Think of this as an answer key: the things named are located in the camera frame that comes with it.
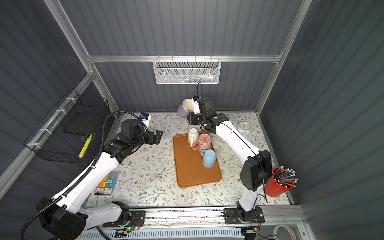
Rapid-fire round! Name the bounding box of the black wire basket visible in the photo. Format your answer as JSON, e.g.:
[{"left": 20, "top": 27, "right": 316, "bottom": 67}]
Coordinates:
[{"left": 24, "top": 90, "right": 110, "bottom": 164}]

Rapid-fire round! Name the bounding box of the light blue mug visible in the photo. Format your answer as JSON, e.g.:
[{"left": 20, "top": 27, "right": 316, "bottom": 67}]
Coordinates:
[{"left": 201, "top": 150, "right": 216, "bottom": 168}]

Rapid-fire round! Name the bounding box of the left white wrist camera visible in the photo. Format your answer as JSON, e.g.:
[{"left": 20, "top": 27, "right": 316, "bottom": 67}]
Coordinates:
[{"left": 140, "top": 112, "right": 152, "bottom": 128}]

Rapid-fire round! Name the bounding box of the orange plastic tray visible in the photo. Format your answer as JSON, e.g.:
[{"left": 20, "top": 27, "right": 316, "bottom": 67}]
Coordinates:
[{"left": 173, "top": 134, "right": 222, "bottom": 188}]

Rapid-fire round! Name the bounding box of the tape roll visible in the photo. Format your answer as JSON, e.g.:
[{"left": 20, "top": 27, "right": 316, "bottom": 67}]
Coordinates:
[{"left": 273, "top": 225, "right": 297, "bottom": 240}]

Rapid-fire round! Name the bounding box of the white wire basket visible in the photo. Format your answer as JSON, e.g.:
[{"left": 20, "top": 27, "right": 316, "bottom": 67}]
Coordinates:
[{"left": 153, "top": 59, "right": 222, "bottom": 85}]

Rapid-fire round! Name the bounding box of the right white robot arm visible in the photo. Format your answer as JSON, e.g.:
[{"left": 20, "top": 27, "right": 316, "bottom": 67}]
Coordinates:
[{"left": 187, "top": 95, "right": 272, "bottom": 223}]

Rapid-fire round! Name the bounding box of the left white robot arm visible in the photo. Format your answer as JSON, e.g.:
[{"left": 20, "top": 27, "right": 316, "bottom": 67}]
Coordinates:
[{"left": 18, "top": 112, "right": 163, "bottom": 240}]

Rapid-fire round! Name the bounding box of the highlighter marker pack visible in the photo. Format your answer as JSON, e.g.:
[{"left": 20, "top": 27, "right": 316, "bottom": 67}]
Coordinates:
[{"left": 94, "top": 171, "right": 120, "bottom": 196}]

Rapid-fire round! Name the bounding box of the purple mug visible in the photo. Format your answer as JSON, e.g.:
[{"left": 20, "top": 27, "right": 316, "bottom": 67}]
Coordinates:
[{"left": 178, "top": 99, "right": 194, "bottom": 118}]

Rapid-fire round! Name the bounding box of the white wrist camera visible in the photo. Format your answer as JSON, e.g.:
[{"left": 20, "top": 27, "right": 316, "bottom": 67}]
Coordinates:
[
  {"left": 140, "top": 112, "right": 152, "bottom": 128},
  {"left": 192, "top": 95, "right": 201, "bottom": 115}
]

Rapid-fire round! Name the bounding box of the white mug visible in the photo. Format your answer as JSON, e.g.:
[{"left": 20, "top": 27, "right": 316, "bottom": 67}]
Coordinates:
[{"left": 188, "top": 128, "right": 199, "bottom": 148}]

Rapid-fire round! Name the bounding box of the pink mug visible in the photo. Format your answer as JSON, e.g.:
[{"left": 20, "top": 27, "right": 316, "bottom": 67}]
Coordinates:
[{"left": 192, "top": 134, "right": 212, "bottom": 152}]

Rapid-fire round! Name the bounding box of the red pencil cup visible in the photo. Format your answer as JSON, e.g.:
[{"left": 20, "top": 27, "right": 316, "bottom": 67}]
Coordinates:
[{"left": 265, "top": 166, "right": 299, "bottom": 198}]

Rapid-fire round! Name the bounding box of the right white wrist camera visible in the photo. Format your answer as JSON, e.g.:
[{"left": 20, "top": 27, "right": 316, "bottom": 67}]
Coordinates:
[{"left": 192, "top": 95, "right": 201, "bottom": 115}]

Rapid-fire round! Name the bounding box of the white ribbed cable duct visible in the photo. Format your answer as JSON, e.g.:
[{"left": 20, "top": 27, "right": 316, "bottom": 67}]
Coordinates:
[{"left": 79, "top": 227, "right": 245, "bottom": 240}]

